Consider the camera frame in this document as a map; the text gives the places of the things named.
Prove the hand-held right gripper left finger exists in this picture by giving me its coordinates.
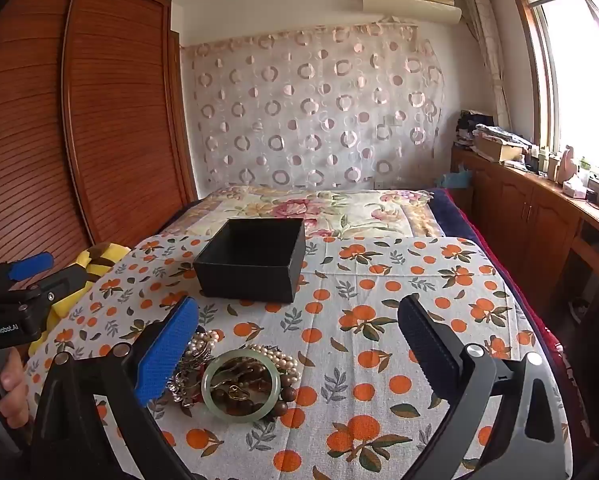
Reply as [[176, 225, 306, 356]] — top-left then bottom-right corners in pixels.
[[30, 296, 200, 480]]

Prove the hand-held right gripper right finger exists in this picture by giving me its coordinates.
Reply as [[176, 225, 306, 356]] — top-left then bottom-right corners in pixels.
[[397, 294, 573, 480]]

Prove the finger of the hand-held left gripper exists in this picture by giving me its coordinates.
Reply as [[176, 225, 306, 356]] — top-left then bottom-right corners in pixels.
[[0, 252, 55, 288]]

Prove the silver chain jewelry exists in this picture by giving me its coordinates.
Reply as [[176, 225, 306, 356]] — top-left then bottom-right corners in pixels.
[[167, 355, 206, 407]]

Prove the pale green jade bangle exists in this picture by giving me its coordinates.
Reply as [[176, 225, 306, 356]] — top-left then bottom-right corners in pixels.
[[202, 349, 283, 424]]

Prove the white pearl necklace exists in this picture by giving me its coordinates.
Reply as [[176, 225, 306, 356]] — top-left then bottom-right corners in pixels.
[[182, 327, 301, 392]]

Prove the black cardboard box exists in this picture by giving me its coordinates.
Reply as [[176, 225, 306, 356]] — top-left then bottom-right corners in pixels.
[[193, 217, 306, 304]]

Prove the brown wooden bead bracelet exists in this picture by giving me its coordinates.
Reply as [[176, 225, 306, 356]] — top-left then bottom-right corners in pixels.
[[214, 360, 298, 417]]

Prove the person's left hand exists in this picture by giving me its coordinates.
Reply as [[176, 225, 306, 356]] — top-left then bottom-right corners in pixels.
[[0, 349, 32, 429]]

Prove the yellow cloth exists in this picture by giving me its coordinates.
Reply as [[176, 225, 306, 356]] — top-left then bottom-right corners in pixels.
[[28, 242, 136, 357]]

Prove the orange fruit print cloth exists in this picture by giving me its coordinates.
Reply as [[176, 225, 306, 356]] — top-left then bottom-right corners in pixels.
[[22, 234, 574, 480]]

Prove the dark blue blanket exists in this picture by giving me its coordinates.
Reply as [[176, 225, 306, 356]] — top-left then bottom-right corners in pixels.
[[426, 187, 547, 366]]

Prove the brown wooden wardrobe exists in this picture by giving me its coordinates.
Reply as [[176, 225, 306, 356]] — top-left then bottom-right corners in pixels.
[[0, 0, 199, 293]]

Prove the floral blanket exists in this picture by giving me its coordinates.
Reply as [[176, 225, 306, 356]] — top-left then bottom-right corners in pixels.
[[162, 185, 443, 242]]

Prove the wooden side cabinet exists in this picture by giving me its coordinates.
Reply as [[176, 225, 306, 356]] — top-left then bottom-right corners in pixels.
[[449, 145, 599, 322]]

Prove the blue paper bag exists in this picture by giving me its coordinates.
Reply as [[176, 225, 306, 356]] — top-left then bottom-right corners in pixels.
[[433, 169, 473, 189]]

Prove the brown cardboard box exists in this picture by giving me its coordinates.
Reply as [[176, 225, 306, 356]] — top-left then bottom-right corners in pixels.
[[474, 135, 524, 162]]

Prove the white tissue box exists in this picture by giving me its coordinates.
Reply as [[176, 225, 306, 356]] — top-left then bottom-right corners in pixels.
[[561, 176, 589, 199]]

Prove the pile of clothes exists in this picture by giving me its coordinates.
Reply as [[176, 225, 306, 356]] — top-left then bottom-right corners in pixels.
[[456, 109, 531, 152]]

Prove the pink figurine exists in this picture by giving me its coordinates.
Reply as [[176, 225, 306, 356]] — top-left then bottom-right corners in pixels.
[[553, 145, 581, 184]]

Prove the circle pattern curtain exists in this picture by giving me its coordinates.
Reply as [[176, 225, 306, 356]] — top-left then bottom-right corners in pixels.
[[180, 22, 449, 192]]

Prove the pale window curtain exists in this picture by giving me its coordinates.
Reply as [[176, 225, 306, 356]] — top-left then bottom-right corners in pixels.
[[461, 0, 514, 132]]

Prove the window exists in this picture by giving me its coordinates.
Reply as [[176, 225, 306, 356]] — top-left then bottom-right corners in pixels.
[[509, 0, 599, 183]]

